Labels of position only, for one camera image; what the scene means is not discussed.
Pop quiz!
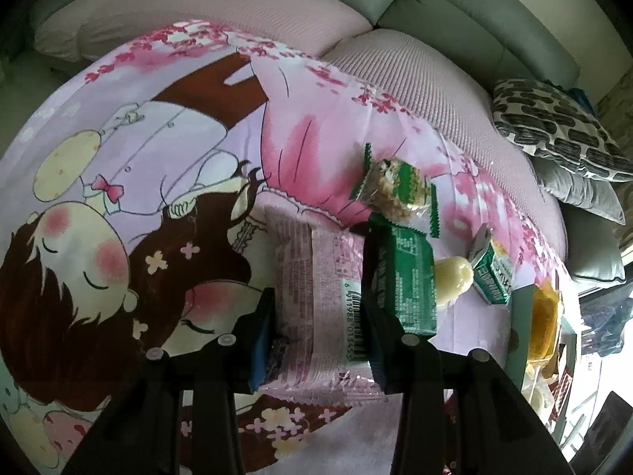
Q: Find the grey cushion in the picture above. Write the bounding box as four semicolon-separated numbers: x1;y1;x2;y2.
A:
531;158;625;225

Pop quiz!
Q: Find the red patterned long packet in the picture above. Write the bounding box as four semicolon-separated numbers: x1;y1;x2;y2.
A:
549;368;573;422

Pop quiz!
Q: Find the clear plastic pastry packet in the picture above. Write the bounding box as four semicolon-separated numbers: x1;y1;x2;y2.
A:
521;363;555;420

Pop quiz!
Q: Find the pale yellow wrapped candy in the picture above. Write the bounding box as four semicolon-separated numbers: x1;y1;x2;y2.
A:
434;256;474;307

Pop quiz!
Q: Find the dark green snack packet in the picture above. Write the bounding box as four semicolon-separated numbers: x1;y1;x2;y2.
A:
363;215;438;338

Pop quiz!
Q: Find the pink knitted sofa cover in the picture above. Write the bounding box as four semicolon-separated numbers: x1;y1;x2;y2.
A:
30;0;579;255

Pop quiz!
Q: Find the pink wafer snack packet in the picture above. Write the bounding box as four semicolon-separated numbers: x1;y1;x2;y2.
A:
262;207;385;407

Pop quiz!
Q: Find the yellow soft bread packet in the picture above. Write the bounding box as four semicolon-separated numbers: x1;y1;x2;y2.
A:
527;279;561;366

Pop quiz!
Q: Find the pink cartoon girl cloth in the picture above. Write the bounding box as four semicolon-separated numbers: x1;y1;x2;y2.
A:
1;19;571;474

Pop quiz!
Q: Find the grey green sofa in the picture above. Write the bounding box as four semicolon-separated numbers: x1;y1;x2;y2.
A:
30;0;632;286

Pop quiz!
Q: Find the teal rimmed white tray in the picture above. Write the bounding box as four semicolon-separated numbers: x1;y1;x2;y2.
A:
504;280;577;445

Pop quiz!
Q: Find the green white cracker packet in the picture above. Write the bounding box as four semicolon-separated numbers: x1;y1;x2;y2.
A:
468;224;514;306

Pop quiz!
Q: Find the black white patterned pillow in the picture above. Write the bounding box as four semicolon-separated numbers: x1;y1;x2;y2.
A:
491;78;632;182

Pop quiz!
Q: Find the round green cookie packet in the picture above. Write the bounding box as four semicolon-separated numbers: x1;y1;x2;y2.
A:
350;142;440;239

